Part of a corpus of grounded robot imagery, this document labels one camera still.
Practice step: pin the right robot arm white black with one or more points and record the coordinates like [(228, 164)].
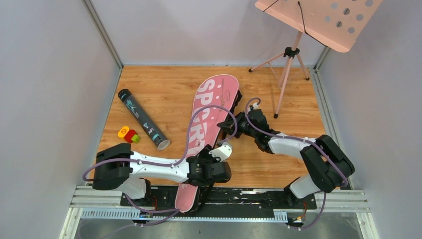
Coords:
[(327, 165)]

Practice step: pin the pink racket bag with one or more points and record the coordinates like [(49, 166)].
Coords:
[(220, 90)]

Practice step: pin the pink music stand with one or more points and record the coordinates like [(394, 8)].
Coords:
[(336, 24)]

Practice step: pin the black shuttlecock tube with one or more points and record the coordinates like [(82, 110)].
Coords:
[(143, 118)]

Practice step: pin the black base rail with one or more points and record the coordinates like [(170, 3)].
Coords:
[(222, 202)]

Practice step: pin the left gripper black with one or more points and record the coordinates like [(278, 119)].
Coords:
[(204, 155)]

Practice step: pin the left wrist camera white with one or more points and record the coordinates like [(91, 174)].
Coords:
[(222, 153)]

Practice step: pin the yellow red green toy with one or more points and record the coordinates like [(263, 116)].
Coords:
[(128, 135)]

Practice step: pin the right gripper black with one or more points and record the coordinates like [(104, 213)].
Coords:
[(229, 125)]

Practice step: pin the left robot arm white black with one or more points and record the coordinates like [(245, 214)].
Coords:
[(121, 169)]

